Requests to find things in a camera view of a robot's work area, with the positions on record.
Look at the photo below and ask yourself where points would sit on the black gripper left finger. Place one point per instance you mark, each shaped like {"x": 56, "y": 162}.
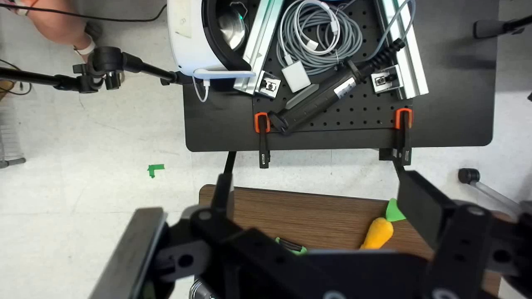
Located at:
{"x": 126, "y": 273}

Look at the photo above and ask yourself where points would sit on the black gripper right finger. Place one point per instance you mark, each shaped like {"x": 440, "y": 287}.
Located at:
{"x": 423, "y": 207}

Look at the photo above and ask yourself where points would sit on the orange plush carrot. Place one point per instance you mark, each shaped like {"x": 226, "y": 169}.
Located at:
{"x": 380, "y": 228}

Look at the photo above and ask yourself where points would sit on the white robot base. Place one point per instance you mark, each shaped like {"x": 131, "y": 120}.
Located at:
{"x": 207, "y": 37}

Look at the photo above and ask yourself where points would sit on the right orange clamp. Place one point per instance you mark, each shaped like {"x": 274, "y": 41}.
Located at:
{"x": 400, "y": 149}

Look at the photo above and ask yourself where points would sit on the orange clamp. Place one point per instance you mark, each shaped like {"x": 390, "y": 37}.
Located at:
{"x": 400, "y": 149}
{"x": 261, "y": 129}

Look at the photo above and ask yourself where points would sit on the green tape marker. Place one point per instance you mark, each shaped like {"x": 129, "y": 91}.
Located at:
{"x": 152, "y": 170}

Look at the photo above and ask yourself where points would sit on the black cylindrical tool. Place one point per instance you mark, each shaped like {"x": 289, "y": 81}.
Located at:
{"x": 330, "y": 91}

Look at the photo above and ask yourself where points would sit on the left orange clamp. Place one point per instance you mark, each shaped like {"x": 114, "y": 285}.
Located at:
{"x": 261, "y": 129}

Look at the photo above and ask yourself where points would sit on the white power adapter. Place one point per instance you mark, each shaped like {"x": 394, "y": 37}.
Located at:
{"x": 295, "y": 77}

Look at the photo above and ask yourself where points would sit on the right aluminium rail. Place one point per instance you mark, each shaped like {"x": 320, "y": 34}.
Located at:
{"x": 405, "y": 74}

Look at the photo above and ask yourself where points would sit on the aluminium rail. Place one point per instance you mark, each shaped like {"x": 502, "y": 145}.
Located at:
{"x": 257, "y": 44}
{"x": 405, "y": 74}

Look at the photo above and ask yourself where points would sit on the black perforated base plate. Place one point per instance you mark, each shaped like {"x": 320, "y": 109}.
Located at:
{"x": 457, "y": 111}

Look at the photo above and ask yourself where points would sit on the black camera tripod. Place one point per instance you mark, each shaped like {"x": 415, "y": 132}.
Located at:
{"x": 104, "y": 67}

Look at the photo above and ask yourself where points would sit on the left aluminium rail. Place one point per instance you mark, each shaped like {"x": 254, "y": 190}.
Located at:
{"x": 257, "y": 44}

